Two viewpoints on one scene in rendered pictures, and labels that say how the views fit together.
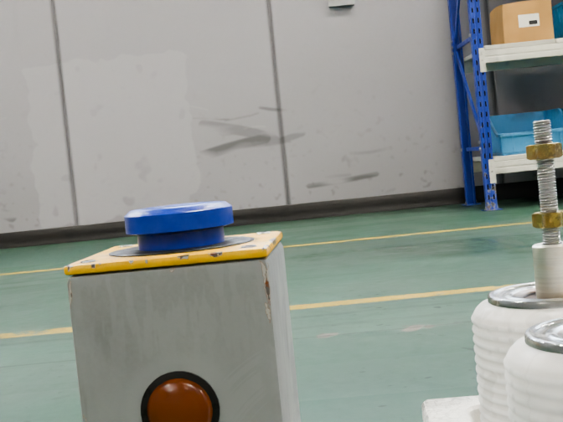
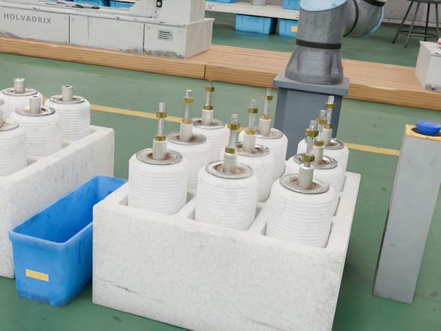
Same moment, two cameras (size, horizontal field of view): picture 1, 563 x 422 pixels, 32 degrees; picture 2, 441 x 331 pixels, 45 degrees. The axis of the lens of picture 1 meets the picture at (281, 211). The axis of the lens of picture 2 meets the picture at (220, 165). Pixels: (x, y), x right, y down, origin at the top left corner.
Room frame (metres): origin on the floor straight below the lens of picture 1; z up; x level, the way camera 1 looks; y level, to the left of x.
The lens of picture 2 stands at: (1.30, -0.13, 0.54)
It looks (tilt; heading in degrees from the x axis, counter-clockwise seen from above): 20 degrees down; 191
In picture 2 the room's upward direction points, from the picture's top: 5 degrees clockwise
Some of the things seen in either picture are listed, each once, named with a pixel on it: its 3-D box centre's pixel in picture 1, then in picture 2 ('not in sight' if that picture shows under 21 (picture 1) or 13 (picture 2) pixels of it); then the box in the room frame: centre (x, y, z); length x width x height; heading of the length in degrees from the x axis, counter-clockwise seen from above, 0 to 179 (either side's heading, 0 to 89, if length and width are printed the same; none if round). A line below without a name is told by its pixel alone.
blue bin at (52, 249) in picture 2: not in sight; (83, 234); (0.47, -0.54, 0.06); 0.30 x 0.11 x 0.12; 176
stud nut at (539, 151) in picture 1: (544, 151); (312, 132); (0.54, -0.15, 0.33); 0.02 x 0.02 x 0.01; 81
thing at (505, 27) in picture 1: (520, 25); not in sight; (4.87, -1.28, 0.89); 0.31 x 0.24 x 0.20; 179
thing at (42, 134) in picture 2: not in sight; (37, 155); (0.37, -0.69, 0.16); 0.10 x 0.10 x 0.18
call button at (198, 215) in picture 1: (180, 232); (428, 129); (0.36, 0.04, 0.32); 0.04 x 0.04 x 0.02
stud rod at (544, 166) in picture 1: (547, 187); (310, 146); (0.54, -0.15, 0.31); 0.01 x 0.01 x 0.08
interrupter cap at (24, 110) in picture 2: not in sight; (35, 111); (0.37, -0.69, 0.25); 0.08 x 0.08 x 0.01
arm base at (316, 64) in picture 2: not in sight; (315, 59); (-0.12, -0.19, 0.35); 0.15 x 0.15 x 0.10
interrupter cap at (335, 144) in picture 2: not in sight; (323, 143); (0.30, -0.13, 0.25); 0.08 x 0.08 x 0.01
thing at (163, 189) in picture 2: not in sight; (157, 208); (0.52, -0.38, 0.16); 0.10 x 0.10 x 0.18
